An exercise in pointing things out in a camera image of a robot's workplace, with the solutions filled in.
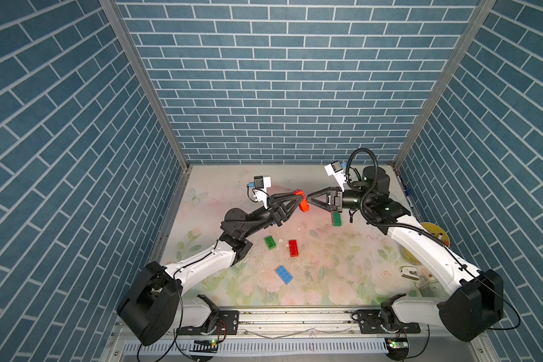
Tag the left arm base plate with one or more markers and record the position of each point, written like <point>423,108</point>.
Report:
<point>227,320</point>

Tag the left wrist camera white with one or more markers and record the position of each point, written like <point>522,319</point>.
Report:
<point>257,190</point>

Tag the long blue lego brick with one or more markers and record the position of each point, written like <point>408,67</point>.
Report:
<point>284,274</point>

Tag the long green lego brick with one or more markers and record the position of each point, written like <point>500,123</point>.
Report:
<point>336,219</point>

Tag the white clip on table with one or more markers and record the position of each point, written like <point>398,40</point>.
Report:
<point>410,272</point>

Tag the red lego brick horizontal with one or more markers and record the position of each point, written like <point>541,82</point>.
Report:
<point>304,205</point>

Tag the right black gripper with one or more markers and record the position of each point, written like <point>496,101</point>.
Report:
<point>335,200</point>

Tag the small green lego brick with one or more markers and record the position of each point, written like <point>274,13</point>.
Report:
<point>270,242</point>

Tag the aluminium front rail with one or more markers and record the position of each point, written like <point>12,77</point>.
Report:
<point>298,322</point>

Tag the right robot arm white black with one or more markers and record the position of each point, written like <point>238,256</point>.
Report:
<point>473,300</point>

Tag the red lego brick vertical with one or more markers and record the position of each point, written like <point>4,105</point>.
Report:
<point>293,248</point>

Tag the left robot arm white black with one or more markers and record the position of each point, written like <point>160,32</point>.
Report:
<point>155,298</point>

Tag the yellow cup with markers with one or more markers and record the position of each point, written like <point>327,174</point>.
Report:
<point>433,229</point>

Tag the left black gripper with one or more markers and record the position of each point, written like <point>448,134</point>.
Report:
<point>277,212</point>

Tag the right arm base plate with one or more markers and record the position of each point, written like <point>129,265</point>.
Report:
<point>373,321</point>

